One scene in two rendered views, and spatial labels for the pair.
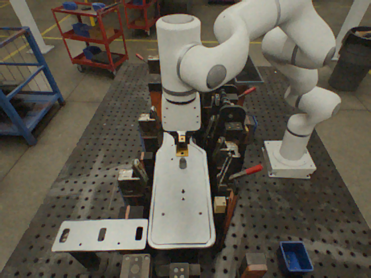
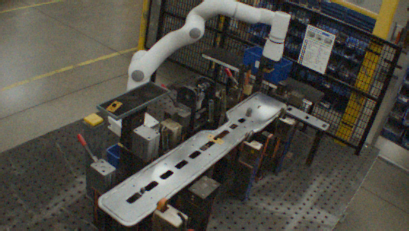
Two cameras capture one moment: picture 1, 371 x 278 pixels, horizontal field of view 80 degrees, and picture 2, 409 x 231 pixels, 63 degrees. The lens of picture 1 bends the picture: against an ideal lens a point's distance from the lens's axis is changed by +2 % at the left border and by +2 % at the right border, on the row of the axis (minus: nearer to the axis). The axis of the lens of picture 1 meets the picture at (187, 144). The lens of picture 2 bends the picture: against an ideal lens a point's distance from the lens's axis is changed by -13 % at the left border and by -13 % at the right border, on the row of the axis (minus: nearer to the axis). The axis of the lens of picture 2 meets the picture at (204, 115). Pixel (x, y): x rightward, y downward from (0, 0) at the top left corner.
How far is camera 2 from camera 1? 242 cm
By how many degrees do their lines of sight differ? 99
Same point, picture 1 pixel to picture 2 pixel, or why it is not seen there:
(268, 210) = not seen: hidden behind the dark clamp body
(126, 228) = (295, 113)
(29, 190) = not seen: outside the picture
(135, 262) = (296, 94)
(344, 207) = not seen: hidden behind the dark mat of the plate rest
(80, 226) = (316, 124)
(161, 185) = (268, 115)
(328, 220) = (159, 104)
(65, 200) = (323, 206)
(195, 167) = (241, 111)
